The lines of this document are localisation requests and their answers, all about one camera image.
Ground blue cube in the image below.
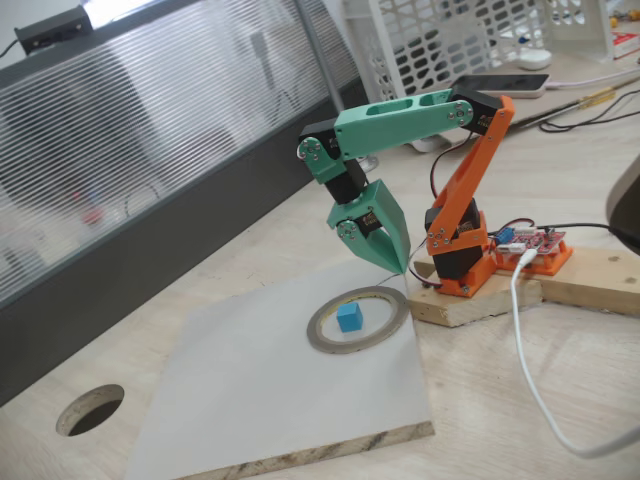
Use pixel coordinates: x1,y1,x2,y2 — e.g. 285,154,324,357
336,302,364,333

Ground pale wooden base block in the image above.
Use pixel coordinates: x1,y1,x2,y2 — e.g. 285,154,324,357
407,257,545,329

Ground red controller circuit board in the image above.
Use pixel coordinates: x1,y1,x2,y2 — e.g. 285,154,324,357
487,219,569,257

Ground white laminated board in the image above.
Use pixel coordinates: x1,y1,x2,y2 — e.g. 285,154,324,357
122,254,435,480

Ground white perforated plastic basket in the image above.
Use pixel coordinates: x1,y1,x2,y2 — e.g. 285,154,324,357
342,0,616,102

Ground white smartphone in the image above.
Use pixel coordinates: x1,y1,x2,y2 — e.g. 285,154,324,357
449,73,551,100

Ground long wooden plank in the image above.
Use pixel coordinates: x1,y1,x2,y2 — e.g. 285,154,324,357
539,243,640,318

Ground white earbuds case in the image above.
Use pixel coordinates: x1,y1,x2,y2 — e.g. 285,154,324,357
517,48,554,71

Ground ribbed glass desk partition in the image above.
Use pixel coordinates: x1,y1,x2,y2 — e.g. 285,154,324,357
0,0,369,407

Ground grey rounded object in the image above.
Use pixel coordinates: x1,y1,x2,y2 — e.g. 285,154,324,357
604,154,640,254

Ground red and white book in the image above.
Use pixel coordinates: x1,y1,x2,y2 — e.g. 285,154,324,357
612,29,640,61

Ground black box device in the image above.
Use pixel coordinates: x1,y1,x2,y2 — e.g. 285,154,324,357
13,5,92,55

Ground red white black servo wires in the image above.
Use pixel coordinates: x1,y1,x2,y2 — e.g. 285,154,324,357
408,142,476,291

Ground grey ring of tape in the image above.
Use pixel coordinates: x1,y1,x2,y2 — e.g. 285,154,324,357
306,285,410,355

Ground white USB cable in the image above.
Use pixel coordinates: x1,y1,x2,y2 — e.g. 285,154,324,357
509,248,640,460

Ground orange circuit board mount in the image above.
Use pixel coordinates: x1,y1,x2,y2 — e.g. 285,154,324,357
492,239,574,278

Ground thin black cable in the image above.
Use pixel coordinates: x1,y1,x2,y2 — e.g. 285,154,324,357
537,89,640,134

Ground black power cable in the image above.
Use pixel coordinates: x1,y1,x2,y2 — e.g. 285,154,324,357
537,221,640,247

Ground pale pink charging cable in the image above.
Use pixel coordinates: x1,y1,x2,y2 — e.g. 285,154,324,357
544,67,640,92

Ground yellow handled screwdriver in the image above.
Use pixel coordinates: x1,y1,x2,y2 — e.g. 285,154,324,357
577,87,617,109

